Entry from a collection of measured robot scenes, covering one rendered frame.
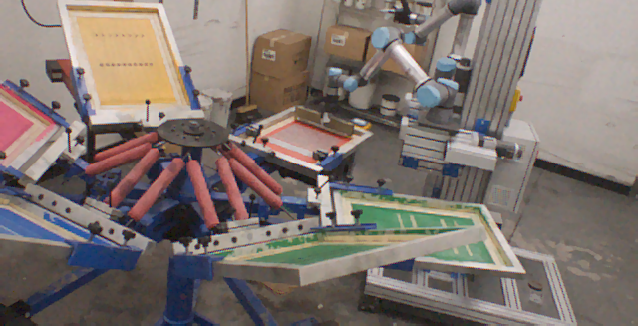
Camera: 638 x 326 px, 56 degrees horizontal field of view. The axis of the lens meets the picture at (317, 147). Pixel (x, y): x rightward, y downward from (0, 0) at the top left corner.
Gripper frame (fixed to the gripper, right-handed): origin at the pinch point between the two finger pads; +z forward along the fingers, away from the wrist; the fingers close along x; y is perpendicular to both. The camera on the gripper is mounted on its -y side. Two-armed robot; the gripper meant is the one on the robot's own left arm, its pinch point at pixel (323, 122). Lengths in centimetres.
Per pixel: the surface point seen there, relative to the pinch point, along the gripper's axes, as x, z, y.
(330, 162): -51, 0, 31
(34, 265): -116, 101, -119
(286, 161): -73, -3, 16
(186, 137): -138, -31, 2
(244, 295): -164, 8, 54
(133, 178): -161, -17, -4
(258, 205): -118, -1, 29
